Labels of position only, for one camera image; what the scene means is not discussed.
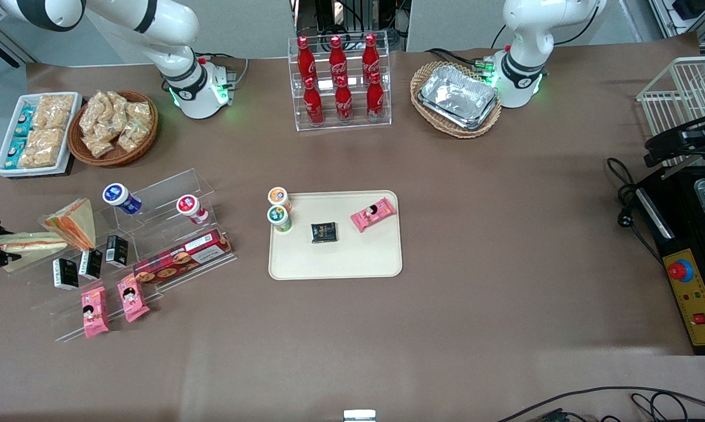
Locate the aluminium foil tray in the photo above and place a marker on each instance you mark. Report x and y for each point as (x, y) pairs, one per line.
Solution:
(457, 91)
(475, 122)

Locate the red cookie box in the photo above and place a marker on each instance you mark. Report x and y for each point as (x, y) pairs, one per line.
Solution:
(182, 257)

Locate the clear bag of fried snacks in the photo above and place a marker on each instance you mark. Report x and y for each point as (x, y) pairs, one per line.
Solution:
(91, 114)
(98, 145)
(111, 124)
(140, 112)
(134, 136)
(111, 104)

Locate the pink cartoon snack pack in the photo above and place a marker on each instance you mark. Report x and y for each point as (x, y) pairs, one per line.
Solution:
(373, 214)
(133, 298)
(94, 312)

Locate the clear acrylic stepped display stand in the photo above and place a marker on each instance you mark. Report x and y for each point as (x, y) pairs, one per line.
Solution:
(164, 199)

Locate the red cap yogurt bottle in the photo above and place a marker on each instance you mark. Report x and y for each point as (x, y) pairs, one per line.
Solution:
(191, 208)

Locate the dark brown wicker basket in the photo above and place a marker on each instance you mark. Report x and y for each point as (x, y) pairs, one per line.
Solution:
(144, 143)

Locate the small silver white device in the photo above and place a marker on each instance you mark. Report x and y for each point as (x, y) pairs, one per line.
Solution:
(359, 416)

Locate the clear acrylic bottle rack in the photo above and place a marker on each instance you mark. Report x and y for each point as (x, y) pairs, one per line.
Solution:
(387, 88)

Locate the light tan wicker basket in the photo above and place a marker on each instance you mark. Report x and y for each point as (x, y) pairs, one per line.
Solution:
(431, 73)

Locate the triangular sandwich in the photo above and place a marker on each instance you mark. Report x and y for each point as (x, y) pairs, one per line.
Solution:
(74, 225)
(30, 241)

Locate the green lid cup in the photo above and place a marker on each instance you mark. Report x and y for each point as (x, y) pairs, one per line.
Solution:
(279, 218)

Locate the blue cap yogurt bottle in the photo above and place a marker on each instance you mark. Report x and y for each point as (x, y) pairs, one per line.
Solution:
(121, 198)

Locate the black sealing machine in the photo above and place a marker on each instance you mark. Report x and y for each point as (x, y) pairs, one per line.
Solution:
(683, 234)

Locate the yellow control panel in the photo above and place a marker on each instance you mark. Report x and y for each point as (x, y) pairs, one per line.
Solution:
(695, 299)

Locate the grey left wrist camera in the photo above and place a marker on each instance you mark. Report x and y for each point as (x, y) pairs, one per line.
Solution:
(692, 138)

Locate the aluminium frame shelf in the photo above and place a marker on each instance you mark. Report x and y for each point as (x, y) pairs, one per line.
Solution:
(686, 17)

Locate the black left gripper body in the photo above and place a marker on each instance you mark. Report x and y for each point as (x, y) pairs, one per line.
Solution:
(701, 132)

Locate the red emergency stop button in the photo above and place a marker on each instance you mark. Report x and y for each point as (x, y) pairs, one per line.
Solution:
(679, 270)

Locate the small black carton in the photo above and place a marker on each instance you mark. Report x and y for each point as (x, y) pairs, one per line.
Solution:
(65, 274)
(116, 251)
(91, 264)

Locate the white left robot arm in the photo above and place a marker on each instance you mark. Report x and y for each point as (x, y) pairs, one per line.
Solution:
(525, 35)

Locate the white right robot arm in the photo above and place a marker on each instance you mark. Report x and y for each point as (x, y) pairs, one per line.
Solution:
(164, 35)

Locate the clear pack of fried crisps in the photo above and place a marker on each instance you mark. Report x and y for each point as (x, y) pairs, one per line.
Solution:
(54, 111)
(41, 147)

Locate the small black snack packet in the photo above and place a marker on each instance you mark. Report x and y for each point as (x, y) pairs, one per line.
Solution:
(324, 232)

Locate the black equipment rack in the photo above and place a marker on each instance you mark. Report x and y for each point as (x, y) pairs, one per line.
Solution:
(352, 17)

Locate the red cola bottle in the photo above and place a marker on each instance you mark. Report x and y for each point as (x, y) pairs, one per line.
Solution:
(344, 102)
(337, 58)
(375, 99)
(371, 57)
(313, 105)
(305, 61)

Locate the teal snack pack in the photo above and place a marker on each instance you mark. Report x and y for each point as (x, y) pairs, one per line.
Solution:
(15, 153)
(24, 121)

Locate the red rocker switch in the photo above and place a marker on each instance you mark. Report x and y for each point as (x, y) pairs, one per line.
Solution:
(700, 319)

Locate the orange lid cup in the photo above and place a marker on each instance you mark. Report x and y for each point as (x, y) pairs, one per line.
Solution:
(278, 197)

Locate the white rectangular plastic tray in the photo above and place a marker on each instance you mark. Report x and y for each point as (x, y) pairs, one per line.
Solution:
(3, 164)

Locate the beige plastic serving tray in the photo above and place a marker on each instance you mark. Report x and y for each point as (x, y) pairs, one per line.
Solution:
(352, 258)

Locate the silver lever bar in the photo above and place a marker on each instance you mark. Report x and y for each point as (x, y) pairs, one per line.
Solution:
(674, 172)

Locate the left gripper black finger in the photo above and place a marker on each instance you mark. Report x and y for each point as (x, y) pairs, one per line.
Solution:
(661, 153)

